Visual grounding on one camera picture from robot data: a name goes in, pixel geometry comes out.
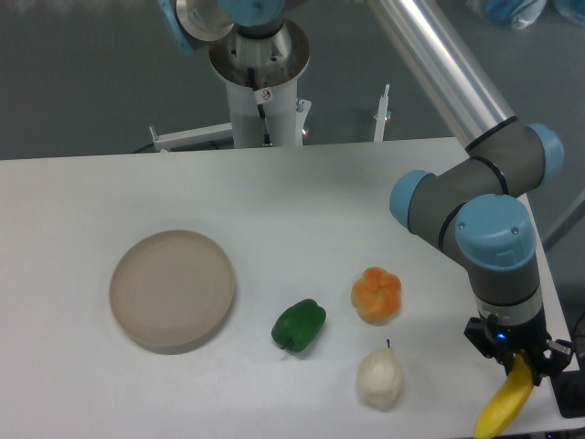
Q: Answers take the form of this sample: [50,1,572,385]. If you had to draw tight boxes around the black device at edge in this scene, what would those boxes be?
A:
[552,312,584,419]

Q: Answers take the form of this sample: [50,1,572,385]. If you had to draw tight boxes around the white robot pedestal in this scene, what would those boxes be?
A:
[209,18,311,148]

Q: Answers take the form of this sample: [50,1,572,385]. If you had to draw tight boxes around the white pear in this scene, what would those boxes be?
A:
[356,341,404,412]

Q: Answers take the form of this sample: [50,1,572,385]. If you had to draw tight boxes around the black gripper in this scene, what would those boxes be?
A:
[463,312,573,385]

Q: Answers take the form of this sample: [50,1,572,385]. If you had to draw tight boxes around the white bracket right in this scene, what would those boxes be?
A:
[372,83,392,142]

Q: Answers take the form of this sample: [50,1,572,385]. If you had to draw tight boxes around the white bracket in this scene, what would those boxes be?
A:
[372,83,392,142]
[149,123,232,152]

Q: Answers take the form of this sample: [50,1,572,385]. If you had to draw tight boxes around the white bracket left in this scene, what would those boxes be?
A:
[149,123,232,152]

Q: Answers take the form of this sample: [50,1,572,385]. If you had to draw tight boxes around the yellow banana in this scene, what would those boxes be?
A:
[473,354,534,438]

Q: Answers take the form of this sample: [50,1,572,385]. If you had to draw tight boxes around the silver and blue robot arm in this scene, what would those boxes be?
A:
[159,1,573,383]

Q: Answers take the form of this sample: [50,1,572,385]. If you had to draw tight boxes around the green bell pepper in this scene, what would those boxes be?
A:
[271,299,326,354]

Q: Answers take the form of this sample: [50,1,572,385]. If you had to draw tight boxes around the beige round plate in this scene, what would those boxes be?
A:
[109,230,236,355]

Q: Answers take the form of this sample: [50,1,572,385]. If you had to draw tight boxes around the orange bread roll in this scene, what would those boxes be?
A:
[351,267,402,324]

